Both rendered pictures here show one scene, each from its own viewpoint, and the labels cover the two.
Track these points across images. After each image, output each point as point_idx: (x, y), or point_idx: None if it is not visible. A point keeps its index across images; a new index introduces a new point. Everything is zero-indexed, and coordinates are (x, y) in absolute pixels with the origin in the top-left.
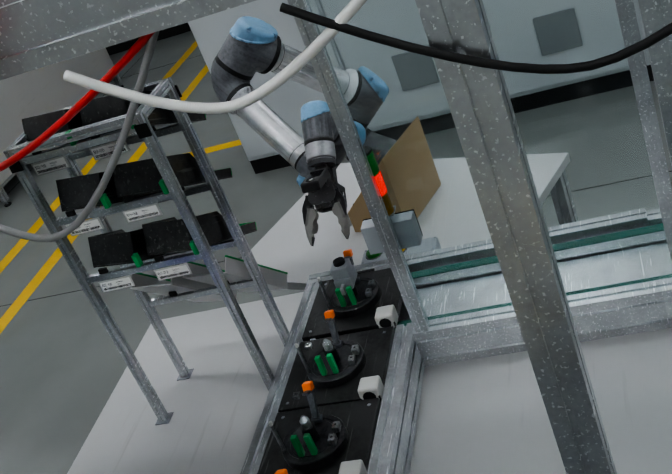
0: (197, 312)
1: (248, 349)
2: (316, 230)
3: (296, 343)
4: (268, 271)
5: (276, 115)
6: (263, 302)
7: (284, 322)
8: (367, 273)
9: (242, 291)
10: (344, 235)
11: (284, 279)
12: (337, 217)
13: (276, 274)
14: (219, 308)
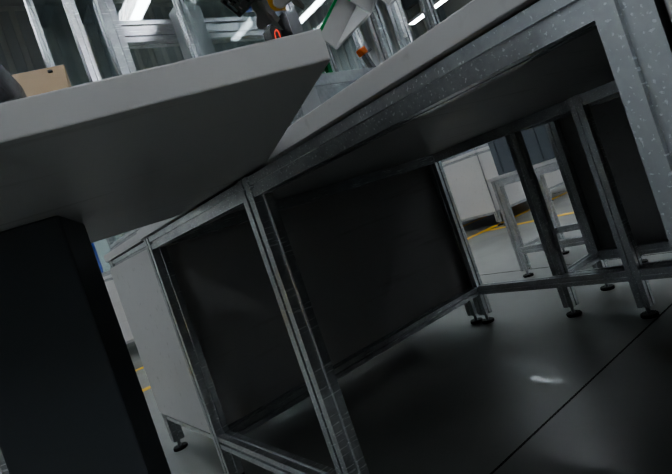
0: (466, 4)
1: (438, 18)
2: (280, 5)
3: (404, 34)
4: (340, 1)
5: None
6: (381, 14)
7: (382, 60)
8: None
9: (375, 4)
10: (282, 24)
11: (328, 36)
12: (269, 6)
13: (333, 17)
14: (416, 39)
